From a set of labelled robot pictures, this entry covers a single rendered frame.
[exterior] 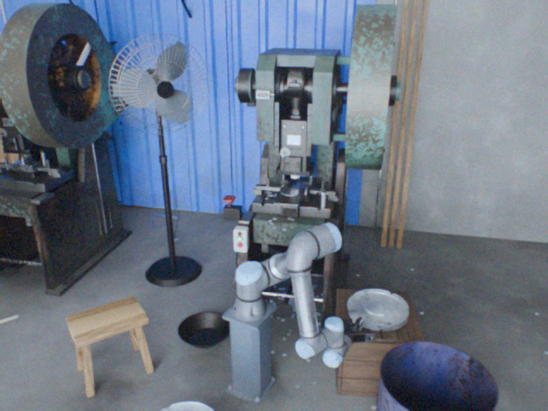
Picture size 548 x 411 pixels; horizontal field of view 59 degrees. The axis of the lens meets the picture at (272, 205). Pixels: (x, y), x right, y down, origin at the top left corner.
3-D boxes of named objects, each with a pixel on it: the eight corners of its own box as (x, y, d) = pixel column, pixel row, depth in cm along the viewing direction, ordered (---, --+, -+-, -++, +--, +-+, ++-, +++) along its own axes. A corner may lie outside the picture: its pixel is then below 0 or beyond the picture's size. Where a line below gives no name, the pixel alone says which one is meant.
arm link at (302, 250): (292, 241, 172) (311, 365, 182) (315, 233, 178) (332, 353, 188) (273, 237, 181) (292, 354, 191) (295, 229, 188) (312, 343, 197)
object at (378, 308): (419, 323, 222) (419, 321, 221) (360, 330, 215) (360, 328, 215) (391, 289, 248) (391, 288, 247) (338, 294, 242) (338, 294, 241)
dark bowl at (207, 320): (223, 359, 257) (222, 348, 254) (169, 351, 263) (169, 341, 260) (238, 324, 284) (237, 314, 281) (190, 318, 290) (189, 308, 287)
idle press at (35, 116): (79, 311, 296) (19, 3, 227) (-54, 289, 318) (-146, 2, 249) (181, 211, 433) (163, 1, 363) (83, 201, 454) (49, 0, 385)
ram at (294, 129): (305, 174, 261) (306, 120, 250) (278, 172, 264) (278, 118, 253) (309, 163, 277) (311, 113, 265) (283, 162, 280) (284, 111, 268)
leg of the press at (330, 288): (339, 336, 275) (349, 188, 239) (319, 333, 277) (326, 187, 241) (349, 257, 358) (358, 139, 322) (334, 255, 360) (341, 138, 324)
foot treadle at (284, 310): (288, 324, 266) (288, 317, 264) (271, 323, 268) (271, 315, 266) (305, 271, 319) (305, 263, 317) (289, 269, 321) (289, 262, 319)
